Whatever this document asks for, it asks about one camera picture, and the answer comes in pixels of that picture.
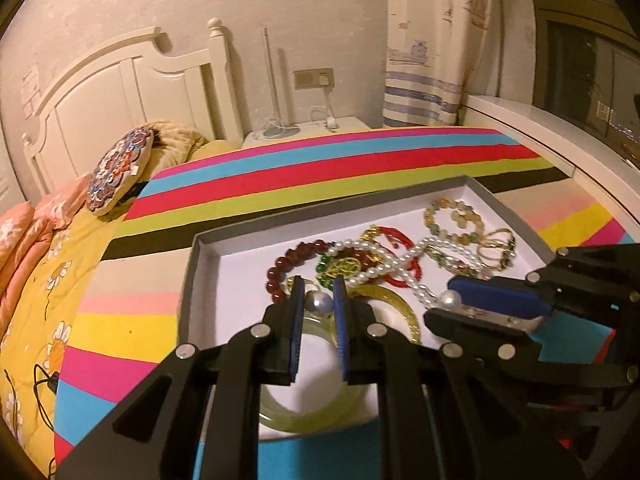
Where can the wall socket plate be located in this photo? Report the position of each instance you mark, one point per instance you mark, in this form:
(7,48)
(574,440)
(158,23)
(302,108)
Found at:
(302,79)

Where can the pale green jade bangle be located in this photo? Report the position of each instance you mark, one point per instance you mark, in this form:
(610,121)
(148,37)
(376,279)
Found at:
(310,417)

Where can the white nightstand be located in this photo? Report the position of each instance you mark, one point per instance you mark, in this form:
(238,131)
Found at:
(345,125)

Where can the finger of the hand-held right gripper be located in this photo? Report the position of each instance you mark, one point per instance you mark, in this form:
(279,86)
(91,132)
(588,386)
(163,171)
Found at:
(495,296)
(465,327)

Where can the white table lamp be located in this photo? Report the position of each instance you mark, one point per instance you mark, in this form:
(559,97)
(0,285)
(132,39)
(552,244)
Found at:
(275,132)

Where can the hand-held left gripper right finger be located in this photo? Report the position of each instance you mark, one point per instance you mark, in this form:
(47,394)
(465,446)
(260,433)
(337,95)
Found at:
(341,330)

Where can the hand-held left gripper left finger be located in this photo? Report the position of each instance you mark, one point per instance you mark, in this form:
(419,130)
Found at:
(297,330)

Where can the dark window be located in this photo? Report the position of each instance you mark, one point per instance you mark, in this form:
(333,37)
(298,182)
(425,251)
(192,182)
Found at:
(575,60)

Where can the yellow flower print quilt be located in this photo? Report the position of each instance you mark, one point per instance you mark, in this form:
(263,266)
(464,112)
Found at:
(60,270)

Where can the beige pillow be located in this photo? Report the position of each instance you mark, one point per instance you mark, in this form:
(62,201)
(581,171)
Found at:
(175,145)

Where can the yellow translucent bangle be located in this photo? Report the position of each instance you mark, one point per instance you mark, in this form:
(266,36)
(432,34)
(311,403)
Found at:
(395,305)

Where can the orange quilt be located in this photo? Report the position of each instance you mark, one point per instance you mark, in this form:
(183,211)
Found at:
(25,240)

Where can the round patterned cushion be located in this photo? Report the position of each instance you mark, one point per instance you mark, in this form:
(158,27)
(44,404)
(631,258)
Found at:
(117,170)

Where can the white window sill cabinet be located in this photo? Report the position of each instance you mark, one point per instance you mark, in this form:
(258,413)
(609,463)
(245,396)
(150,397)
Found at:
(525,120)

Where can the ship print curtain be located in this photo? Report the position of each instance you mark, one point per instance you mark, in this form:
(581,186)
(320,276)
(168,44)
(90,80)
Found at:
(425,35)

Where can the grey jewelry tray box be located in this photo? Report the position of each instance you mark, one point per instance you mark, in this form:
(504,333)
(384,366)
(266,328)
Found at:
(240,270)

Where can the rainbow striped tablecloth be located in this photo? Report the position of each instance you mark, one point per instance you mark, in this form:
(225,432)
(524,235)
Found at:
(300,180)

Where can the white wooden bed headboard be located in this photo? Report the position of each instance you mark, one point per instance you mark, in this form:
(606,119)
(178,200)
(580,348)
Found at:
(125,90)

